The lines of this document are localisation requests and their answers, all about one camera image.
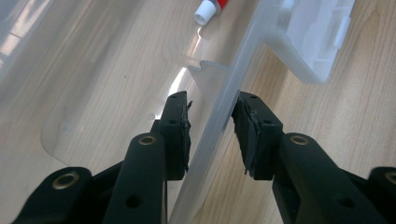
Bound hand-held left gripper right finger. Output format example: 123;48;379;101
231;91;389;224

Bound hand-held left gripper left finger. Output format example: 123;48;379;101
102;91;193;224

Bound clear plastic storage box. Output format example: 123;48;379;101
0;0;357;224

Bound red white ointment tube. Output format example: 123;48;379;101
193;0;232;26

